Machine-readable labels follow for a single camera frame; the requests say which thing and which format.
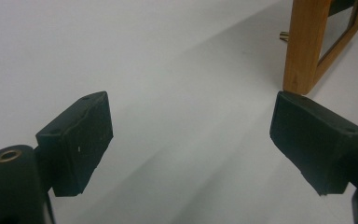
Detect wooden tray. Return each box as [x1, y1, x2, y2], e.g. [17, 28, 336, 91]
[282, 0, 358, 96]

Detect white paper sheet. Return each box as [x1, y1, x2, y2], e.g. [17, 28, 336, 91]
[0, 0, 358, 224]

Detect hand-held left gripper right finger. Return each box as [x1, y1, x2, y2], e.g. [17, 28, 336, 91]
[269, 91, 358, 196]

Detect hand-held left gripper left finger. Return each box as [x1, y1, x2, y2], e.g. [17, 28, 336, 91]
[35, 91, 115, 198]

